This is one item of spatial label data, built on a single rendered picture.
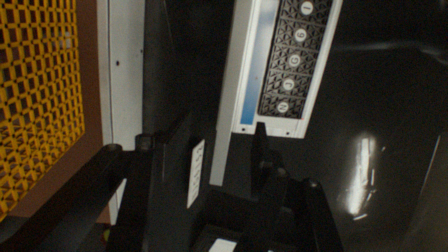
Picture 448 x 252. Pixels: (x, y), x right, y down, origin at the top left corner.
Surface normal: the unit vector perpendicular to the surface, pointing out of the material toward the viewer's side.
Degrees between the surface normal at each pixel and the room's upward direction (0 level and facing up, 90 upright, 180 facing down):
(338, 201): 0
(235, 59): 11
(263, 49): 0
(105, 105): 0
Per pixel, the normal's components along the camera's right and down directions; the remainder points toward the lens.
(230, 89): -0.08, 0.38
